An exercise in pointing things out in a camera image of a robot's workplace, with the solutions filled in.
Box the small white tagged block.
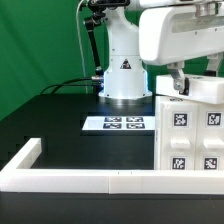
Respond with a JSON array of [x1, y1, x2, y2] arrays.
[[156, 75, 224, 104]]

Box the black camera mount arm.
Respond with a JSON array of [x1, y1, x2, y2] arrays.
[[79, 0, 131, 83]]

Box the white U-shaped border frame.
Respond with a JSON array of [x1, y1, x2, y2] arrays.
[[0, 138, 224, 195]]

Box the grey cable on stand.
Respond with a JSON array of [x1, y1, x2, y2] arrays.
[[75, 0, 89, 95]]

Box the white marker tag sheet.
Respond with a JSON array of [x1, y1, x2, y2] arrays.
[[82, 116, 155, 131]]

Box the white cabinet body box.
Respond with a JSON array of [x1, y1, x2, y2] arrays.
[[154, 96, 224, 171]]

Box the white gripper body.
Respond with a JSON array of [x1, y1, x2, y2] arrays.
[[139, 4, 224, 65]]

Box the white cabinet door panel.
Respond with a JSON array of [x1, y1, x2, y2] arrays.
[[160, 101, 198, 171]]

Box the black cables at base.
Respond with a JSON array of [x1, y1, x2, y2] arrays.
[[40, 77, 104, 96]]

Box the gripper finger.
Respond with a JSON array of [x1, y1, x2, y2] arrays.
[[204, 53, 222, 76], [167, 61, 189, 95]]

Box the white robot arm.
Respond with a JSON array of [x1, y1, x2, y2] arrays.
[[100, 0, 224, 104]]

